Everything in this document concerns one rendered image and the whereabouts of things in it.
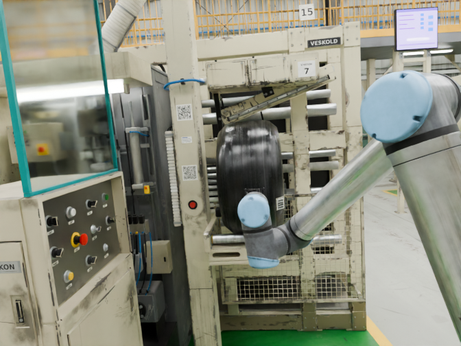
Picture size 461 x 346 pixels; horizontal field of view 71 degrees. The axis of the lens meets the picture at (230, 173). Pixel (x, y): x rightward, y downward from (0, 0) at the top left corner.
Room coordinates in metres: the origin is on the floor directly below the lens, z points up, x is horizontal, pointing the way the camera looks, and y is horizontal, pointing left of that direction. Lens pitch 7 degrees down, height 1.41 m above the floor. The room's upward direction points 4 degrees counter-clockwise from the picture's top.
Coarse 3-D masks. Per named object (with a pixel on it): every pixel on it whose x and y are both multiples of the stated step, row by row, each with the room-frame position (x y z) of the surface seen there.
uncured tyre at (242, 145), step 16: (224, 128) 1.52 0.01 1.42; (240, 128) 1.49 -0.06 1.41; (256, 128) 1.47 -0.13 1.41; (272, 128) 1.49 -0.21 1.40; (224, 144) 1.42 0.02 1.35; (240, 144) 1.41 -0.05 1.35; (256, 144) 1.40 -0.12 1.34; (272, 144) 1.40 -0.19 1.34; (224, 160) 1.38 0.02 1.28; (240, 160) 1.37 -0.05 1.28; (256, 160) 1.36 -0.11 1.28; (272, 160) 1.36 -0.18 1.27; (224, 176) 1.36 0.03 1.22; (240, 176) 1.35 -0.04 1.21; (256, 176) 1.34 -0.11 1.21; (272, 176) 1.34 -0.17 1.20; (224, 192) 1.36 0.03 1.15; (240, 192) 1.35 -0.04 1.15; (272, 192) 1.34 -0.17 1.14; (224, 208) 1.39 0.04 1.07; (272, 208) 1.35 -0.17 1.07; (224, 224) 1.49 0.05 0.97; (240, 224) 1.41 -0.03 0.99; (272, 224) 1.41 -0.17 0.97
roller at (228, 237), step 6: (216, 234) 1.50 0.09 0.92; (222, 234) 1.49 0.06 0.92; (228, 234) 1.49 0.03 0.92; (234, 234) 1.48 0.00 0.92; (240, 234) 1.48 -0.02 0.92; (216, 240) 1.48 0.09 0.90; (222, 240) 1.47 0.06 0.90; (228, 240) 1.47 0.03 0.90; (234, 240) 1.47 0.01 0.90; (240, 240) 1.46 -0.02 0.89
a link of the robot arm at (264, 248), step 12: (264, 228) 0.90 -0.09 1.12; (252, 240) 0.90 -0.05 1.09; (264, 240) 0.90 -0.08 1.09; (276, 240) 0.92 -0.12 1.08; (252, 252) 0.90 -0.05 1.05; (264, 252) 0.89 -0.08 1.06; (276, 252) 0.91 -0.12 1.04; (252, 264) 0.90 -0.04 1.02; (264, 264) 0.89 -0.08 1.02; (276, 264) 0.90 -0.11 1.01
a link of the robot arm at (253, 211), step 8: (248, 200) 0.91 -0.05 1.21; (256, 200) 0.90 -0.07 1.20; (264, 200) 0.91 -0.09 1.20; (240, 208) 0.91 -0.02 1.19; (248, 208) 0.90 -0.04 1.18; (256, 208) 0.90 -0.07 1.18; (264, 208) 0.90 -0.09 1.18; (240, 216) 0.90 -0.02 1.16; (248, 216) 0.90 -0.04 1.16; (256, 216) 0.89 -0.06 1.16; (264, 216) 0.89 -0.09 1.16; (248, 224) 0.89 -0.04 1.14; (256, 224) 0.89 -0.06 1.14; (264, 224) 0.91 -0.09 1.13
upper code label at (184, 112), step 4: (180, 104) 1.57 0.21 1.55; (184, 104) 1.56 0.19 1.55; (188, 104) 1.56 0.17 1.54; (176, 108) 1.57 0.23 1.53; (180, 108) 1.57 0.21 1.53; (184, 108) 1.56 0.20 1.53; (188, 108) 1.56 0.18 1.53; (176, 112) 1.57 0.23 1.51; (180, 112) 1.57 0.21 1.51; (184, 112) 1.56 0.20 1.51; (188, 112) 1.56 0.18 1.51; (180, 116) 1.57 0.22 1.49; (184, 116) 1.56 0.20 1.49; (188, 116) 1.56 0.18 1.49; (180, 120) 1.57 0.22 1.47
